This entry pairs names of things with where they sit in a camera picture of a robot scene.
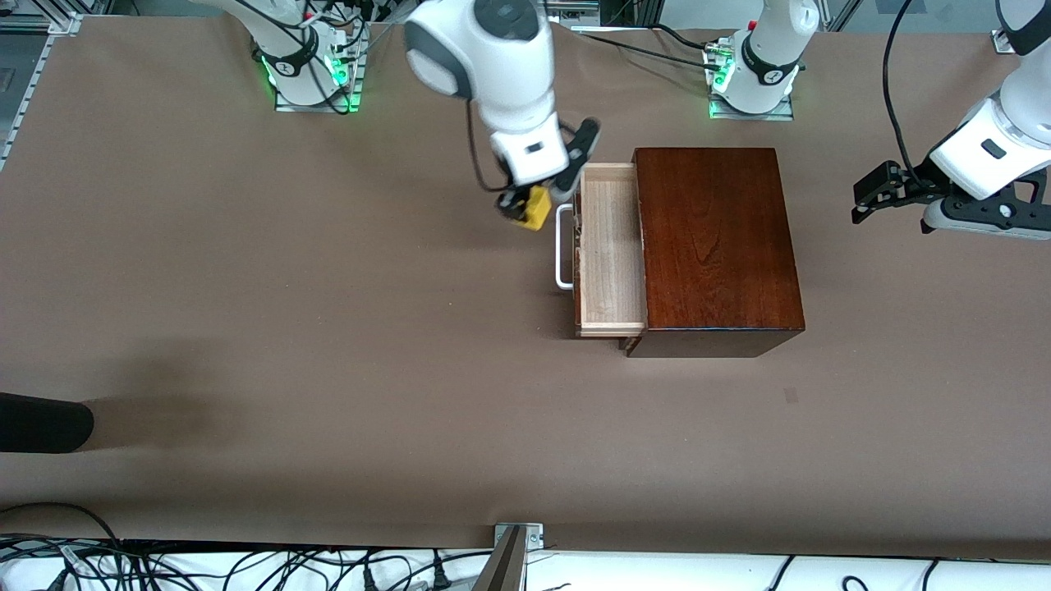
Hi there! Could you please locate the short black table cable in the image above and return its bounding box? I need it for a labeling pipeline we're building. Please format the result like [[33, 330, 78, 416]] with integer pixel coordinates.
[[649, 23, 711, 52]]

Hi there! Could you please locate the aluminium right arm base plate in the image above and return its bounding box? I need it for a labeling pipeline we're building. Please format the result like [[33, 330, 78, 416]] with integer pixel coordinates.
[[273, 25, 364, 114]]

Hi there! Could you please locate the yellow wooden cube block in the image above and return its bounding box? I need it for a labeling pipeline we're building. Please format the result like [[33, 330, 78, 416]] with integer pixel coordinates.
[[521, 186, 553, 231]]

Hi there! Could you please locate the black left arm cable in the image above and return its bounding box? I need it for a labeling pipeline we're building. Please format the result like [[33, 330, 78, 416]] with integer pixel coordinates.
[[883, 0, 929, 186]]

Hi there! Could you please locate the brown paper table cover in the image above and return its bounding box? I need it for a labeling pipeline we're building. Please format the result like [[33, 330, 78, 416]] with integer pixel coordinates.
[[0, 15, 1051, 561]]

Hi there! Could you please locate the black looping cable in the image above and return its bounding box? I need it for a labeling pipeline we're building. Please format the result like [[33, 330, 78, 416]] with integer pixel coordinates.
[[0, 502, 124, 567]]

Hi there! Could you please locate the aluminium table edge rail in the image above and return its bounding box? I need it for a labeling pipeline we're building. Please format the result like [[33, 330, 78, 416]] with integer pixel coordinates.
[[0, 11, 85, 173]]

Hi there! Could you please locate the tangled black cable bundle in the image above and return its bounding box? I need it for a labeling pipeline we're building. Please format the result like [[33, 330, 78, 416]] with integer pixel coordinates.
[[0, 538, 247, 591]]

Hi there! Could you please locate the black ribbed cylinder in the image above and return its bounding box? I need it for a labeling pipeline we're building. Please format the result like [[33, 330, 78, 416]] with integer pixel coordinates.
[[0, 392, 94, 454]]

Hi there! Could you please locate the aluminium left arm base plate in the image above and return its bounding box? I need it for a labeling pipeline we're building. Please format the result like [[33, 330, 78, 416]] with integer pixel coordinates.
[[708, 41, 796, 122]]

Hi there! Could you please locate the long black table cable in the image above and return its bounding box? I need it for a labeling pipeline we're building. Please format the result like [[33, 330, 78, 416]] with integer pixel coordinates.
[[575, 29, 725, 71]]

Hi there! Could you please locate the dark brown wooden cabinet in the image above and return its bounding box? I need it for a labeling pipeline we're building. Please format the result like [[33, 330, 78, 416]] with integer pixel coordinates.
[[620, 148, 806, 359]]

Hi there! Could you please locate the wooden drawer with white handle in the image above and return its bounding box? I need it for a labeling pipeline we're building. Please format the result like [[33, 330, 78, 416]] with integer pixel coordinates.
[[555, 163, 649, 339]]

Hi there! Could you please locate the aluminium camera mount post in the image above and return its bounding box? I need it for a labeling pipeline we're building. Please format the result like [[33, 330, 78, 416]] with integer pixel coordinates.
[[472, 522, 545, 591]]

